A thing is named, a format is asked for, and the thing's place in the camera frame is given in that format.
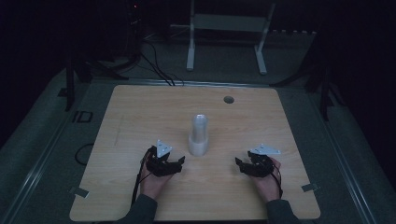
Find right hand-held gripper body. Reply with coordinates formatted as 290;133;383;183
243;143;281;178

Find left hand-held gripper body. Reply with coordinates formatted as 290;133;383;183
145;139;183;178

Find stack of clear plastic cups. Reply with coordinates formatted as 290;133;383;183
188;113;209;157

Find person's left hand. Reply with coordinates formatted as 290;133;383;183
139;172;174;201

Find person's right hand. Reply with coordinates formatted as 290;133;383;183
250;157;283;203

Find grey tape piece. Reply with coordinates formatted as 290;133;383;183
68;186;91;199
301;183;320;193

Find black tripod stand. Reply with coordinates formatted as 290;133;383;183
57;52;129;112
270;55;347;122

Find white metal stand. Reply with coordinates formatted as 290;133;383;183
186;0;276;76

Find dark equipment tower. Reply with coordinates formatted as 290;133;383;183
124;0;144;60

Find right hand-held gripper cable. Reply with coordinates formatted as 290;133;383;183
270;164;284;200

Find hand-held gripper cable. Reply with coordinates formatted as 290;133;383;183
270;164;284;200
131;146;157;206

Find left hand-held gripper cable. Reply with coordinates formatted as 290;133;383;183
131;146;157;206

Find black cable loop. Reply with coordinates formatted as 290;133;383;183
74;143;94;166

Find black floor cables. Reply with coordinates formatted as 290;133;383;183
139;40;185;87

